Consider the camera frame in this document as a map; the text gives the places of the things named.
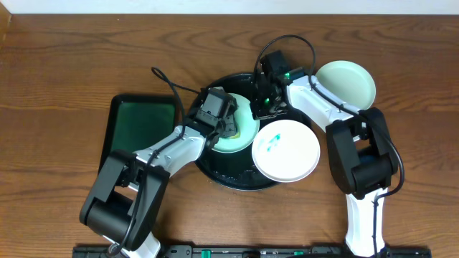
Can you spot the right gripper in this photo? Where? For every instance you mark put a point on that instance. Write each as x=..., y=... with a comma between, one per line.
x=259, y=111

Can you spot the mint plate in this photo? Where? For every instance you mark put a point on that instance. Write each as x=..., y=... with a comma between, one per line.
x=247, y=128
x=349, y=81

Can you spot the green scouring sponge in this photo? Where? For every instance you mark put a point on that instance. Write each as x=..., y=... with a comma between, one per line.
x=230, y=134

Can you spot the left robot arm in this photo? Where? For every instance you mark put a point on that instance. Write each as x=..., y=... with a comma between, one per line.
x=123, y=203

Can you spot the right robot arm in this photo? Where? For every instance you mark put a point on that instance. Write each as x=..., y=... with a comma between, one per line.
x=362, y=157

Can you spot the round black tray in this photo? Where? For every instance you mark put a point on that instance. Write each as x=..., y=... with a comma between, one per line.
x=237, y=170

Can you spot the rectangular black water tray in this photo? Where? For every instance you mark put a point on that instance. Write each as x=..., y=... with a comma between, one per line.
x=138, y=121

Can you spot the white plate green stain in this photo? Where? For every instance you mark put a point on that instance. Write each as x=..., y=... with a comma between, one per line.
x=286, y=151

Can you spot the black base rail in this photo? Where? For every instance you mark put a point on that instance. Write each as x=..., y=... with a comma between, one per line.
x=184, y=251

